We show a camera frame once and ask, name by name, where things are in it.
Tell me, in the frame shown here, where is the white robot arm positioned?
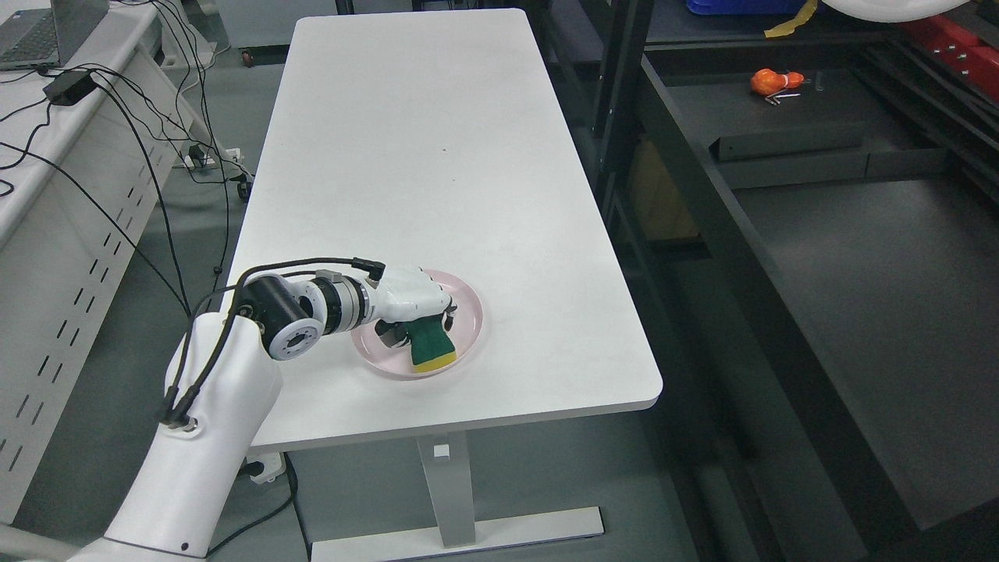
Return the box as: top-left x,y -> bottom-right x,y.
73,258 -> 386,561

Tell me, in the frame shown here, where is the white side desk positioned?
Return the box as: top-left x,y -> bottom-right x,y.
1,4 -> 204,525

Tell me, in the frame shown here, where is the orange plastic object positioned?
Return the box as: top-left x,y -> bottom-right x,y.
750,68 -> 806,97

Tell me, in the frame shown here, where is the black power adapter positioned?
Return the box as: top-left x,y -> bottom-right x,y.
43,69 -> 97,107

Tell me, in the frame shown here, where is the pink round plate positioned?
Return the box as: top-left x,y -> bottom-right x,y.
352,269 -> 484,379

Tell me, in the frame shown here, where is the white power strip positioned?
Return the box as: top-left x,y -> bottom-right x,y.
245,453 -> 286,485

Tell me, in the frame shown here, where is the grey laptop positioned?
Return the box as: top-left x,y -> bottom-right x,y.
1,1 -> 110,72

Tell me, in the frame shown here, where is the white height-adjustable table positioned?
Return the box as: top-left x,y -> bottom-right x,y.
209,9 -> 664,562

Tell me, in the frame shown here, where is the green yellow sponge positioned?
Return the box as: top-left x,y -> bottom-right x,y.
404,313 -> 459,375

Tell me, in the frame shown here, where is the dark grey metal shelf rack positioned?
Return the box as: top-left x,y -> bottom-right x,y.
522,1 -> 997,561

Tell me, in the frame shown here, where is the blue plastic bin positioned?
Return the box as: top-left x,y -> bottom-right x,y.
685,0 -> 805,16

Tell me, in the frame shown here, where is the yellow tape strip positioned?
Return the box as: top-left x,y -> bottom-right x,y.
763,0 -> 820,39

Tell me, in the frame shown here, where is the red toolbox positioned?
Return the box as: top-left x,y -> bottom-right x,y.
899,15 -> 998,101

